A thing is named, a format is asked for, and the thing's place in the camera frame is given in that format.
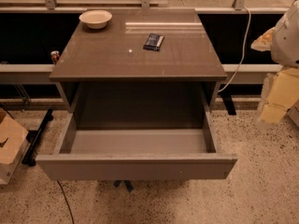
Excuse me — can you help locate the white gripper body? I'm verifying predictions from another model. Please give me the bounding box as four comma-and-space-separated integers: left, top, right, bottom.
271, 7, 299, 68

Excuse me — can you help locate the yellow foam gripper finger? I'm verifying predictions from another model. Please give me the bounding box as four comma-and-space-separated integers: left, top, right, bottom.
250, 27, 275, 51
258, 68, 299, 124

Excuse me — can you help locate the blue rxbar blueberry wrapper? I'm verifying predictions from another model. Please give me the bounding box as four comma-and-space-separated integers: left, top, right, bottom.
143, 34, 164, 51

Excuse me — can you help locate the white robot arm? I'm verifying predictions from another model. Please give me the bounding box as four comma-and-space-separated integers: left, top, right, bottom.
250, 0, 299, 125

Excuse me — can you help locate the grey drawer cabinet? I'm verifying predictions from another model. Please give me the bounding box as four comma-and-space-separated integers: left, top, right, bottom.
50, 9, 226, 130

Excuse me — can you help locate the open grey top drawer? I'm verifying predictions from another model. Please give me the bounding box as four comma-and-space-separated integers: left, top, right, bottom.
36, 113, 237, 180

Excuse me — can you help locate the white paper bowl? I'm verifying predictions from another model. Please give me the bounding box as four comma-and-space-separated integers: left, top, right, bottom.
79, 10, 112, 29

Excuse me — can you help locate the red soda can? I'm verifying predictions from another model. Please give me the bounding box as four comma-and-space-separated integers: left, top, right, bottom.
50, 50, 60, 64

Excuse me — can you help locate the black metal floor bar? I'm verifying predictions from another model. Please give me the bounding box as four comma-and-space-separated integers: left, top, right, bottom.
21, 109, 53, 166

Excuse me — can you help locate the cardboard box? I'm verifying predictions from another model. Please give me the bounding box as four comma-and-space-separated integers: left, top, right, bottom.
0, 108, 28, 185

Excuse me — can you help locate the white cable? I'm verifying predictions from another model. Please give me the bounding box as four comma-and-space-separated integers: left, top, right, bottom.
217, 7, 252, 94

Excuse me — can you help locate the black floor cable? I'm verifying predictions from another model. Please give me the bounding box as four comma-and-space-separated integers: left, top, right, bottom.
56, 180, 76, 224

